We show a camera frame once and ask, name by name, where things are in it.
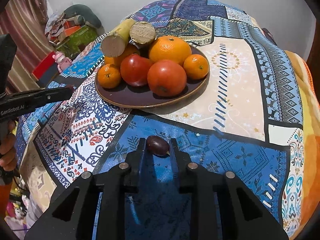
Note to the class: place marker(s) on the blue patchwork bedspread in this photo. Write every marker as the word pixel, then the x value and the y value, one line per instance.
pixel 248 120

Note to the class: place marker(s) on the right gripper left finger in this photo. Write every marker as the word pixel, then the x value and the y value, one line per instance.
pixel 135 160

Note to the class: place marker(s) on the small mandarin orange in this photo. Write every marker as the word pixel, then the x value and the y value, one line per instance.
pixel 196 66

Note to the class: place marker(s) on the pink plush toy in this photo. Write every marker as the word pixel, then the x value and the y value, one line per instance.
pixel 62 61

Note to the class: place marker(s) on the purple ceramic plate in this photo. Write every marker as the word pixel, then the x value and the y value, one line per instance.
pixel 142 97

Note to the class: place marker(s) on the large round orange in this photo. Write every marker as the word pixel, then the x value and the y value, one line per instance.
pixel 169 48

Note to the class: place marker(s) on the red and navy box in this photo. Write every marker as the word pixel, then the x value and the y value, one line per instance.
pixel 45 71

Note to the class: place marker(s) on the dark purple grape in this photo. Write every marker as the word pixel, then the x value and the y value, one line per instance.
pixel 157 146

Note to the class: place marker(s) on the greenish banana piece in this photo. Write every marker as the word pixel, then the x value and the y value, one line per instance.
pixel 142 34

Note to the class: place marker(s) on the red tomato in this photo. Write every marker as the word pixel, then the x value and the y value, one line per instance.
pixel 166 78
pixel 134 70

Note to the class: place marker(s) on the grey green plush cushion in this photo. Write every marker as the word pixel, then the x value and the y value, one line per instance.
pixel 89 17

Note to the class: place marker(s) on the green storage box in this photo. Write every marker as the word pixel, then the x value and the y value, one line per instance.
pixel 73 45

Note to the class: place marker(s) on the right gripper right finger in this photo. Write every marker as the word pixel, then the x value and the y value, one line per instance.
pixel 179 163

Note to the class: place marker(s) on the yellow banana piece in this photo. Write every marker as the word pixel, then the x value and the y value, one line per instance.
pixel 115 42

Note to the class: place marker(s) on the striped pink curtain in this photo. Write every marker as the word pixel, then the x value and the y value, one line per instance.
pixel 25 21

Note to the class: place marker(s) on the person's left hand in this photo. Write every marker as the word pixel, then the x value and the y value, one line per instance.
pixel 7 149

